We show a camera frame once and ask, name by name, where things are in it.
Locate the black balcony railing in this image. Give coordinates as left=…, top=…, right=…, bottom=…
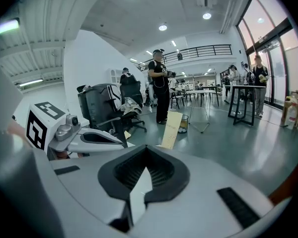
left=138, top=44, right=232, bottom=71

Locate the black high table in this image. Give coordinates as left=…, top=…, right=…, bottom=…
left=227, top=84, right=267, bottom=127

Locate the white round wire-leg table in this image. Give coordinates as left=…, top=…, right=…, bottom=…
left=187, top=89, right=216, bottom=134

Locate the long tube ceiling lamp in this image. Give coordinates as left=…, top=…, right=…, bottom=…
left=18, top=78, right=44, bottom=87

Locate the black mesh office chair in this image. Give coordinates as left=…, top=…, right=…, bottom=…
left=119, top=80, right=148, bottom=133

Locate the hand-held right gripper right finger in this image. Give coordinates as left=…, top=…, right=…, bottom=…
left=129, top=145, right=293, bottom=238

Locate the clear plastic bottle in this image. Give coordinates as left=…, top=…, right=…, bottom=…
left=287, top=102, right=298, bottom=130

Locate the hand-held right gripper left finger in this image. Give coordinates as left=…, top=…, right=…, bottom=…
left=48, top=144, right=148, bottom=238

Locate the glass sliding door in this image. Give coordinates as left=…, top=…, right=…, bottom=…
left=248, top=37, right=293, bottom=106

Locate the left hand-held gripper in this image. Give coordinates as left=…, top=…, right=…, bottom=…
left=24, top=101, right=136, bottom=160

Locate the white arched cabinet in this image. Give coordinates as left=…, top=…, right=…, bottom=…
left=106, top=67, right=125, bottom=84

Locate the black mesh waste bin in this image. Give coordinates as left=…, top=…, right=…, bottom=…
left=177, top=114, right=190, bottom=134

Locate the person's left forearm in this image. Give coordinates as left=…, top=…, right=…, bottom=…
left=6, top=119, right=30, bottom=148

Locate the pale yellow paper strip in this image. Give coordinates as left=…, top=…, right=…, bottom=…
left=161, top=110, right=184, bottom=150

